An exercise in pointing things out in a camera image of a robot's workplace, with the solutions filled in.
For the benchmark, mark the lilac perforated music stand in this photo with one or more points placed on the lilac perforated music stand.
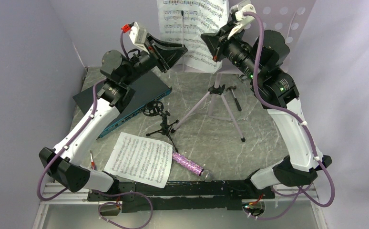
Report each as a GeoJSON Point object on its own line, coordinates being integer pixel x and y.
{"type": "Point", "coordinates": [259, 53]}

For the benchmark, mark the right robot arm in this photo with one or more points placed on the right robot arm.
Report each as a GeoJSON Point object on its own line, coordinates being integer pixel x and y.
{"type": "Point", "coordinates": [298, 168]}

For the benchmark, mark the black network switch box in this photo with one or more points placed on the black network switch box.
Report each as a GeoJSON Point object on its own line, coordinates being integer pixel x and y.
{"type": "Point", "coordinates": [148, 88]}

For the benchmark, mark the purple glitter microphone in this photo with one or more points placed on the purple glitter microphone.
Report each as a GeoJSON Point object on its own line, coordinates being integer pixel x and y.
{"type": "Point", "coordinates": [205, 174]}

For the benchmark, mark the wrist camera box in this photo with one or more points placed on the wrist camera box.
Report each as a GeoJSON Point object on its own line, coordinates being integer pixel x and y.
{"type": "Point", "coordinates": [241, 21]}
{"type": "Point", "coordinates": [137, 34]}

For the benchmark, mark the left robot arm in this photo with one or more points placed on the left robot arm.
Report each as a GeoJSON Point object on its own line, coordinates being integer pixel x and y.
{"type": "Point", "coordinates": [63, 161]}

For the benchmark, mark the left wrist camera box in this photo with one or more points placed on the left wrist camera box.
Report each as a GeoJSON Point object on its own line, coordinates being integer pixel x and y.
{"type": "Point", "coordinates": [137, 34]}

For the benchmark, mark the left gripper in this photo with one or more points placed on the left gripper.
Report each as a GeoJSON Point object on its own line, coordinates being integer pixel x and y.
{"type": "Point", "coordinates": [172, 53]}

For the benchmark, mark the black handled hammer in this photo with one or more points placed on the black handled hammer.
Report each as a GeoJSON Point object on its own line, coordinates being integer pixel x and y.
{"type": "Point", "coordinates": [232, 89]}

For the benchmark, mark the aluminium frame rail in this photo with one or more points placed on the aluminium frame rail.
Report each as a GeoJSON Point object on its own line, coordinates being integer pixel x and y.
{"type": "Point", "coordinates": [66, 197]}

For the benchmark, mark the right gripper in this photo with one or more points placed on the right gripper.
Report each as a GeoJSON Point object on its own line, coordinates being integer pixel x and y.
{"type": "Point", "coordinates": [215, 40]}

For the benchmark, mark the sheet music page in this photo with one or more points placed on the sheet music page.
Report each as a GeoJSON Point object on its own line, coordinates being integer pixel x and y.
{"type": "Point", "coordinates": [183, 22]}
{"type": "Point", "coordinates": [141, 159]}

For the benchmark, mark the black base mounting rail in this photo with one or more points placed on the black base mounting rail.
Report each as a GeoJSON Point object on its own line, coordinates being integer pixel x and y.
{"type": "Point", "coordinates": [177, 195]}

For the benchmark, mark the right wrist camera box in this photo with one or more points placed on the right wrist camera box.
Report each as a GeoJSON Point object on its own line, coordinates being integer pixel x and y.
{"type": "Point", "coordinates": [241, 21]}

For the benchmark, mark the sheet music top page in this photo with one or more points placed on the sheet music top page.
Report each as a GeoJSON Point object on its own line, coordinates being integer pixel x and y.
{"type": "Point", "coordinates": [183, 22]}

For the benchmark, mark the red blue screwdriver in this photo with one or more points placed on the red blue screwdriver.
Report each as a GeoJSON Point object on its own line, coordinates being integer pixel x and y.
{"type": "Point", "coordinates": [93, 165]}

